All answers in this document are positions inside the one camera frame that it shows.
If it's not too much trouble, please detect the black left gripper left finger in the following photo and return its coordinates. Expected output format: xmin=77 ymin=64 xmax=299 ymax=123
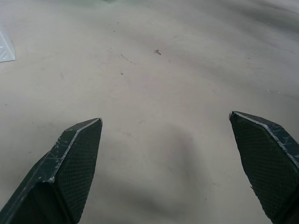
xmin=0 ymin=118 xmax=103 ymax=224

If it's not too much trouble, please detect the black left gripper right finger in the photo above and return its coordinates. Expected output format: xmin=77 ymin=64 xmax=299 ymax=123
xmin=228 ymin=111 xmax=299 ymax=224

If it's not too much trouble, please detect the white patterned flat panel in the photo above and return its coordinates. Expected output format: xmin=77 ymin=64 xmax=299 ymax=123
xmin=0 ymin=29 xmax=17 ymax=63

